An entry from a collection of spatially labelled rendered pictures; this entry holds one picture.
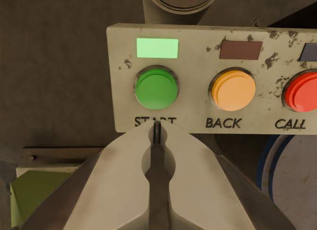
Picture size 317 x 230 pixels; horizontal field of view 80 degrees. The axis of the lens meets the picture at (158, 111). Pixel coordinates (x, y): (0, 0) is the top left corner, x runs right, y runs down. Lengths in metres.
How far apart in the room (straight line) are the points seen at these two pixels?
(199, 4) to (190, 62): 0.13
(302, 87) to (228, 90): 0.07
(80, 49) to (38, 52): 0.16
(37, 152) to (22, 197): 0.28
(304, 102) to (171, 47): 0.14
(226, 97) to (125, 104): 0.10
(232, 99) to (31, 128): 0.86
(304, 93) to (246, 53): 0.07
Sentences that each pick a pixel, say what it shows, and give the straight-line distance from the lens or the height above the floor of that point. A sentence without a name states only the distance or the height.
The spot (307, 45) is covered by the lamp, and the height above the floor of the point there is 0.62.
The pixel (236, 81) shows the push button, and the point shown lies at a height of 0.61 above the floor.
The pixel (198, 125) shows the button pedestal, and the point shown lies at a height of 0.59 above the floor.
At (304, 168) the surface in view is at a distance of 0.50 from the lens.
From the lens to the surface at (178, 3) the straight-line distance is 0.29.
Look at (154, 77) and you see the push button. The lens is 0.17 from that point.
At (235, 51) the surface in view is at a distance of 0.19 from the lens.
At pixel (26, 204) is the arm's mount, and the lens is 0.67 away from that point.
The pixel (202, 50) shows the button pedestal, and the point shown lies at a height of 0.61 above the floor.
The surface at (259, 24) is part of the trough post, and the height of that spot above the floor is 0.02.
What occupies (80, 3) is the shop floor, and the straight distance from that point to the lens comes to 0.89.
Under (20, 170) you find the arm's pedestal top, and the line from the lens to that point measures 0.88.
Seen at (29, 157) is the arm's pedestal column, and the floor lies 0.03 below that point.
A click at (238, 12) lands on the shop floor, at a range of 0.91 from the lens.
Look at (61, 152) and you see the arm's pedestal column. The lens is 0.90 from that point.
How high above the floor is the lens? 0.79
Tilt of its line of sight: 82 degrees down
